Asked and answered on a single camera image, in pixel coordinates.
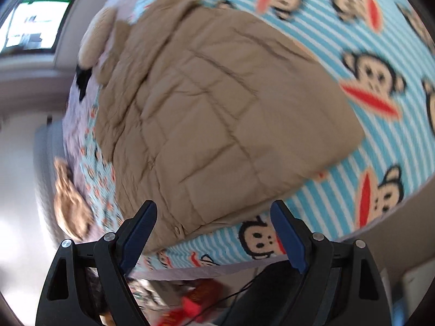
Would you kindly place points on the cream striped garment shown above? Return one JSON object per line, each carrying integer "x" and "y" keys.
{"x": 72, "y": 212}

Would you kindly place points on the dark framed window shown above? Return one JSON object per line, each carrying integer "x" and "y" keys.
{"x": 33, "y": 26}

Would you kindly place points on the black folded cloth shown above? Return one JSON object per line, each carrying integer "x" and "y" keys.
{"x": 82, "y": 78}

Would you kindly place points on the grey quilted headboard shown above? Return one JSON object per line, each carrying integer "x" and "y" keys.
{"x": 48, "y": 145}

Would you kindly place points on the round cream cushion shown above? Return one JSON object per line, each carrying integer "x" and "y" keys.
{"x": 95, "y": 38}

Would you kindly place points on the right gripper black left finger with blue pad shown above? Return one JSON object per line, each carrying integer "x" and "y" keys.
{"x": 66, "y": 298}

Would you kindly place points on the tan quilted puffer jacket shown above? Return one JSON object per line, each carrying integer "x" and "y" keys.
{"x": 213, "y": 114}

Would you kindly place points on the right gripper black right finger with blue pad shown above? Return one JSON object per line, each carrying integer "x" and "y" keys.
{"x": 337, "y": 283}

